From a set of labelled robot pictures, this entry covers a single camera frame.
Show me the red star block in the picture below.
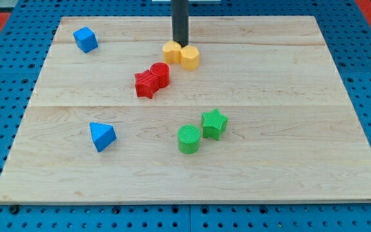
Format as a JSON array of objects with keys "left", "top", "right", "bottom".
[{"left": 135, "top": 70, "right": 159, "bottom": 99}]

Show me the light wooden board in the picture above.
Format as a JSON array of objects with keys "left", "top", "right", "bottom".
[{"left": 0, "top": 16, "right": 371, "bottom": 205}]

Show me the blue cube block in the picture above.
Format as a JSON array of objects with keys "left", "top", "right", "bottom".
[{"left": 73, "top": 26, "right": 98, "bottom": 53}]

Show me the green star block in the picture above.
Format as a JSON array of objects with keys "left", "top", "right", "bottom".
[{"left": 201, "top": 108, "right": 228, "bottom": 140}]

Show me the green cylinder block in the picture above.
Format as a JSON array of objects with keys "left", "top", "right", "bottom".
[{"left": 177, "top": 124, "right": 200, "bottom": 154}]

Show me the yellow heart block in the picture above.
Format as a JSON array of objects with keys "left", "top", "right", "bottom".
[{"left": 162, "top": 41, "right": 182, "bottom": 64}]

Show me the red cylinder block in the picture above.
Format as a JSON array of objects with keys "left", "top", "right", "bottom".
[{"left": 150, "top": 62, "right": 170, "bottom": 88}]

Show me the blue triangle block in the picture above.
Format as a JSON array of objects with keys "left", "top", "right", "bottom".
[{"left": 89, "top": 122, "right": 117, "bottom": 152}]

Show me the yellow hexagon block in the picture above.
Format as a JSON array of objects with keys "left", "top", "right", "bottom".
[{"left": 180, "top": 45, "right": 200, "bottom": 71}]

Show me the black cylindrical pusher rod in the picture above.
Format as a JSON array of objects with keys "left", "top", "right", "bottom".
[{"left": 171, "top": 0, "right": 189, "bottom": 47}]

